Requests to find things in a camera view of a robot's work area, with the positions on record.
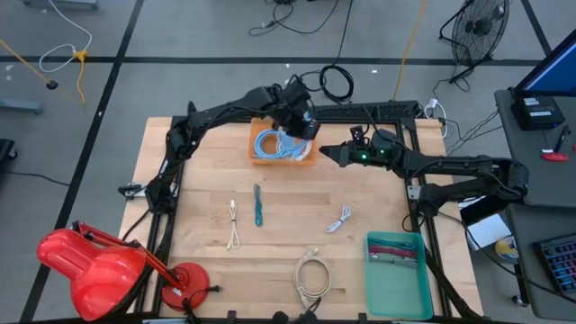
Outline black aluminium table frame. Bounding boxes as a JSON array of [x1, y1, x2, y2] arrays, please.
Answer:
[[131, 101, 486, 324]]

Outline yellow hanging cord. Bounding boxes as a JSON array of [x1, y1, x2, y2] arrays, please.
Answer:
[[391, 0, 430, 103]]

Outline black wheeled base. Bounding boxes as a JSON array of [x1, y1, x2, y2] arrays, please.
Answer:
[[0, 138, 19, 173]]

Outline orange plastic bin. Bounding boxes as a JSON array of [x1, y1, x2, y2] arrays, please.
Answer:
[[247, 116, 320, 168]]

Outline black floor fan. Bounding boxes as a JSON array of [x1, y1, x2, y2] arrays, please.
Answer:
[[438, 0, 511, 86]]

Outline black-white zigzag braided cable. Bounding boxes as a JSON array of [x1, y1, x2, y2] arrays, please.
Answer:
[[368, 253, 420, 270]]

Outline thin black floor cables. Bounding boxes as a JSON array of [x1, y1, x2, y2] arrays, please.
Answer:
[[247, 0, 342, 37]]

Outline black lamp power cord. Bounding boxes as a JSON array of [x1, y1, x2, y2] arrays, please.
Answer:
[[178, 265, 224, 324]]

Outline red desk gadget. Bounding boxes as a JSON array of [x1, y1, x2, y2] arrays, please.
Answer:
[[540, 151, 571, 164]]

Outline yellow extension cord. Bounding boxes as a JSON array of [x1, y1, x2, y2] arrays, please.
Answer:
[[72, 49, 90, 105]]

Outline backlit keyboard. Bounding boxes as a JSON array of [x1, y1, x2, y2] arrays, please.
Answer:
[[533, 232, 576, 299]]

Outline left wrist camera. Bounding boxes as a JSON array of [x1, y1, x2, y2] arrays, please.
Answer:
[[301, 119, 322, 141]]

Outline cream usb cable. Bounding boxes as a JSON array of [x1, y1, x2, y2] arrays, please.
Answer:
[[226, 199, 241, 252]]

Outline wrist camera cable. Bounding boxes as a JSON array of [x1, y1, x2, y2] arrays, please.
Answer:
[[287, 69, 326, 98], [359, 103, 384, 136]]

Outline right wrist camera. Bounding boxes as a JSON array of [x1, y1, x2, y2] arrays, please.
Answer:
[[349, 125, 367, 148]]

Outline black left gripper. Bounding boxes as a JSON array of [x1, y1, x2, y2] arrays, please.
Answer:
[[271, 79, 317, 141]]

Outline grey table foot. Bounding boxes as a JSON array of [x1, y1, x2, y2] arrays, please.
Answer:
[[0, 97, 45, 115]]

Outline yellow cord with black disc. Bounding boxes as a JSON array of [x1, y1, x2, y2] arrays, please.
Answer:
[[0, 37, 85, 105]]

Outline white paper sheet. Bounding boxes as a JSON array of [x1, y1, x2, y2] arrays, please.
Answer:
[[465, 212, 513, 252]]

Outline black pen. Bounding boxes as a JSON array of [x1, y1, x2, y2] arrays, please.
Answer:
[[553, 124, 572, 155]]

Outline small white usb cable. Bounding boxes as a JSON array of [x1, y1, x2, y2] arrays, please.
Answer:
[[324, 203, 354, 234]]

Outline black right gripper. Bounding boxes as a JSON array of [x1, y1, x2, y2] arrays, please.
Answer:
[[319, 130, 405, 169]]

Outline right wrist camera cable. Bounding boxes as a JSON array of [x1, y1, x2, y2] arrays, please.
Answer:
[[359, 103, 384, 136]]

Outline computer monitor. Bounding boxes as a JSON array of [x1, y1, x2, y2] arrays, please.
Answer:
[[514, 27, 576, 98]]

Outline red desk lamp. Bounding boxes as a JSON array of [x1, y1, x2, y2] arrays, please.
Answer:
[[36, 219, 212, 322]]

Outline beige ethernet cable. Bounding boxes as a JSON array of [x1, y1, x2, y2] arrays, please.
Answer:
[[292, 247, 334, 310]]

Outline round printed disc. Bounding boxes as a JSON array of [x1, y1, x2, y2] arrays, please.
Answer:
[[494, 235, 520, 266]]

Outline green plastic bin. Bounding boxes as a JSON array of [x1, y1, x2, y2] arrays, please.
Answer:
[[364, 230, 435, 321]]

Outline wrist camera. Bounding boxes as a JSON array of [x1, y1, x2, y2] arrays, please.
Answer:
[[301, 119, 322, 141], [349, 125, 367, 148]]

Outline black coiled floor cable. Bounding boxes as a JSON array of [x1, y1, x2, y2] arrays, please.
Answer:
[[318, 0, 356, 105]]

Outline white floor cable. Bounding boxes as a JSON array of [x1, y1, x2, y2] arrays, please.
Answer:
[[38, 0, 95, 75]]

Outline small black computer box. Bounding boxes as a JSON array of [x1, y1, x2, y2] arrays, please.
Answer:
[[509, 92, 567, 132]]

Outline grey side desk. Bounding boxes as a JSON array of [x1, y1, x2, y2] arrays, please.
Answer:
[[506, 202, 576, 322], [493, 88, 576, 209]]

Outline maroon usb cable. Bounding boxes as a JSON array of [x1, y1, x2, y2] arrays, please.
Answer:
[[367, 245, 419, 259]]

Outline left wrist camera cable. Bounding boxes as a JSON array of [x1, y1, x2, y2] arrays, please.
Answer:
[[287, 69, 326, 98]]

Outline white power plug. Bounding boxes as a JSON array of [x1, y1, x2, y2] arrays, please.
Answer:
[[423, 97, 450, 140]]

